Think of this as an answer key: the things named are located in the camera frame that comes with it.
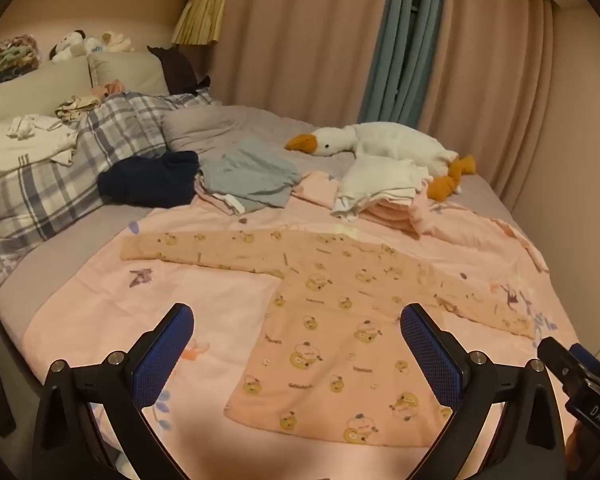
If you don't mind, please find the plaid duvet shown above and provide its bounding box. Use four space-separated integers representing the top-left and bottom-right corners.
0 91 221 291

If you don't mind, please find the grey bed sheet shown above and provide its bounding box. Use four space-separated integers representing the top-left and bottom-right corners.
0 104 516 321

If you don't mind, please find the white goose plush toy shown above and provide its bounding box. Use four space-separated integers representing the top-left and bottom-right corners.
285 122 478 203

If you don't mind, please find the white dog plush toy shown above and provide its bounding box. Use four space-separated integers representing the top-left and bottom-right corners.
50 30 88 63

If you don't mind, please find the white garment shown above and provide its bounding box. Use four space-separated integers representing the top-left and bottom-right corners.
0 114 78 181

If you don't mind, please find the pink printed blanket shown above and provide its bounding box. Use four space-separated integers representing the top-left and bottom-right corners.
22 170 581 480

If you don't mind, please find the dark brown cloth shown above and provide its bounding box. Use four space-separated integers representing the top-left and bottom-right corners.
147 45 211 96

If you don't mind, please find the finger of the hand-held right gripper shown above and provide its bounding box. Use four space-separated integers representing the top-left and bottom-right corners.
537 337 600 403

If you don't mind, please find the pink printed baby shirt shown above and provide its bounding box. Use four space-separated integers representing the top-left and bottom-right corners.
120 230 538 448

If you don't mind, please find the pink folded clothes stack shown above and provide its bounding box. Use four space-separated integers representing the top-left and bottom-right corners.
362 192 431 235

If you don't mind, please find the beige patterned garment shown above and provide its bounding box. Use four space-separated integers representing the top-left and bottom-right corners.
55 94 102 122

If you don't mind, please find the blue curtain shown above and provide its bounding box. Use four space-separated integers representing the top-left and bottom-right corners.
357 0 448 128

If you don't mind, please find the grey-blue garment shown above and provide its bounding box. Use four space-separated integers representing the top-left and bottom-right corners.
195 136 303 216

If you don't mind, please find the large beige pillow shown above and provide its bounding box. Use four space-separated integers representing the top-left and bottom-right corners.
0 55 93 136

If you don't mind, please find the pink curtain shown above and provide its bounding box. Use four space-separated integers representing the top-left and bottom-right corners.
415 0 578 201
207 0 401 126

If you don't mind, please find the navy garment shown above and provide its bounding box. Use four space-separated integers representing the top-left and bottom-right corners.
97 150 201 209

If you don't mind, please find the yellow pleated shade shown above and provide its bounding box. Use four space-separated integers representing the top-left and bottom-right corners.
171 0 228 46

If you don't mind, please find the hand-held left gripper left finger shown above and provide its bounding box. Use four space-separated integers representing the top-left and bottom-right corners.
31 303 196 480

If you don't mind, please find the cream plush toy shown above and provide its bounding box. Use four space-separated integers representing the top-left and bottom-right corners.
85 31 136 55

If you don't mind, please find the white folded cloth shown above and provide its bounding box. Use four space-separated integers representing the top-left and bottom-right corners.
331 154 431 223

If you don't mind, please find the small beige pillow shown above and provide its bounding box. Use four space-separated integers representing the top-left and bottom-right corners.
87 50 171 96

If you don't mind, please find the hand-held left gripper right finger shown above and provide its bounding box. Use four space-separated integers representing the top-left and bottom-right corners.
400 303 566 480

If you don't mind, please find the multicoloured crocheted blanket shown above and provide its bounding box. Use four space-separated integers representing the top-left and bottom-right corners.
0 34 43 88

